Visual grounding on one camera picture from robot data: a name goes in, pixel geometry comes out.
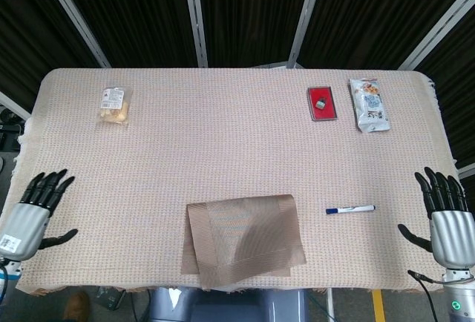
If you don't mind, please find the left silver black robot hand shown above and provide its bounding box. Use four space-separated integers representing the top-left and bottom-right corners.
0 168 79 262

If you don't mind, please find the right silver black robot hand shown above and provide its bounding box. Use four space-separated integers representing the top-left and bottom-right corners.
397 166 475 269

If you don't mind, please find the brown woven placemat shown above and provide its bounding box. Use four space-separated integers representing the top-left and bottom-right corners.
180 194 308 290

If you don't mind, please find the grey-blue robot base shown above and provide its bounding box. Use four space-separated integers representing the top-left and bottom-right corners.
148 286 309 322

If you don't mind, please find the white marker with blue cap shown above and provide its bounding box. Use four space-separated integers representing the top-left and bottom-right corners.
325 205 376 215

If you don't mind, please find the black box under table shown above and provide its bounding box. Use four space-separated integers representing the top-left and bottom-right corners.
96 286 125 310

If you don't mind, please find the black pleated curtain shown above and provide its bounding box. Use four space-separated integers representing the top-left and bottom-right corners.
196 0 316 68
51 0 197 69
415 28 475 169
0 0 101 111
296 0 475 70

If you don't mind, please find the clear bag of biscuits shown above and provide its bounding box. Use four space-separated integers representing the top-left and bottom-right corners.
96 85 134 127

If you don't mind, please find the white printed snack packet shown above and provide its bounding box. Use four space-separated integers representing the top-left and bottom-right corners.
347 78 391 134

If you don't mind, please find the red stamp pad tray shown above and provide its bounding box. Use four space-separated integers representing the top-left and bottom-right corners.
306 85 339 122

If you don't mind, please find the beige waffle-weave tablecloth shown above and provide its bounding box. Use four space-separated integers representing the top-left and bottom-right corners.
0 68 459 297

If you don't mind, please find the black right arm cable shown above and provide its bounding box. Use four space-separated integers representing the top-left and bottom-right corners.
407 269 452 322

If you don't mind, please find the grey metal partition post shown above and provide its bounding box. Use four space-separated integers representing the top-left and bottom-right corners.
181 0 209 68
0 91 33 119
36 0 111 69
287 0 327 68
456 162 475 180
396 0 475 71

